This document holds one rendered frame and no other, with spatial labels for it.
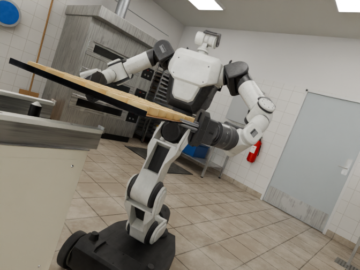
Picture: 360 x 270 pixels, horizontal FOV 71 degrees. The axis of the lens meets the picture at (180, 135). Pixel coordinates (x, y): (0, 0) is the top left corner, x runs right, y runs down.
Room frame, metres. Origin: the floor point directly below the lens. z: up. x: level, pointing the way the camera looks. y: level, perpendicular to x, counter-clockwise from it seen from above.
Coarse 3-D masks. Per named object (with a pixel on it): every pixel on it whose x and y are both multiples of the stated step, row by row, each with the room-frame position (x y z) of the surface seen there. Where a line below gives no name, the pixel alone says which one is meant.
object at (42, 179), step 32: (0, 160) 0.52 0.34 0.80; (32, 160) 0.57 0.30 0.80; (64, 160) 0.64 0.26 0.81; (0, 192) 0.53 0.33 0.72; (32, 192) 0.59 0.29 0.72; (64, 192) 0.67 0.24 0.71; (0, 224) 0.55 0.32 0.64; (32, 224) 0.61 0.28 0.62; (0, 256) 0.57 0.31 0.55; (32, 256) 0.64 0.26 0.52
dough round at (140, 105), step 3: (129, 102) 0.55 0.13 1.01; (132, 102) 0.55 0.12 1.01; (135, 102) 0.55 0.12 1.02; (138, 102) 0.58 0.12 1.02; (132, 105) 0.55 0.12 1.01; (135, 105) 0.55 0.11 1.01; (138, 105) 0.55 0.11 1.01; (141, 105) 0.55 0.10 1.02; (144, 105) 0.56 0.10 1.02; (141, 108) 0.55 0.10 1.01; (144, 108) 0.55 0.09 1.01; (147, 108) 0.56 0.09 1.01; (147, 111) 0.57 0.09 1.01
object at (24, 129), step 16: (0, 112) 0.52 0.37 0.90; (0, 128) 0.51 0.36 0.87; (16, 128) 0.54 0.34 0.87; (32, 128) 0.56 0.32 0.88; (48, 128) 0.59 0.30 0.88; (64, 128) 0.63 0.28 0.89; (80, 128) 0.66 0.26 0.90; (96, 128) 0.72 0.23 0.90; (48, 144) 0.60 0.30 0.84; (64, 144) 0.64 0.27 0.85; (80, 144) 0.68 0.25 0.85; (96, 144) 0.72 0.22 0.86
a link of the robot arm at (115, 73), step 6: (114, 66) 1.37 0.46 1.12; (120, 66) 1.39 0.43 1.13; (108, 72) 1.32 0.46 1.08; (114, 72) 1.36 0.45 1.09; (120, 72) 1.38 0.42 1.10; (108, 78) 1.30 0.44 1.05; (114, 78) 1.36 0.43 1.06; (120, 78) 1.39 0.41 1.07; (126, 78) 1.41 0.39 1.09; (114, 84) 1.41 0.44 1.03
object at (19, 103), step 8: (0, 96) 0.75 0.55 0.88; (8, 96) 0.77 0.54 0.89; (16, 96) 0.78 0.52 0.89; (24, 96) 0.80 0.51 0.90; (32, 96) 0.85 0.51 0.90; (0, 104) 0.75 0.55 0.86; (8, 104) 0.77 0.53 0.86; (16, 104) 0.79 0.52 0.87; (24, 104) 0.81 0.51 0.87; (40, 104) 0.85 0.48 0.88; (48, 104) 0.87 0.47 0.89; (16, 112) 0.79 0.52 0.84; (24, 112) 0.81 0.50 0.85; (48, 112) 0.88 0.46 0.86
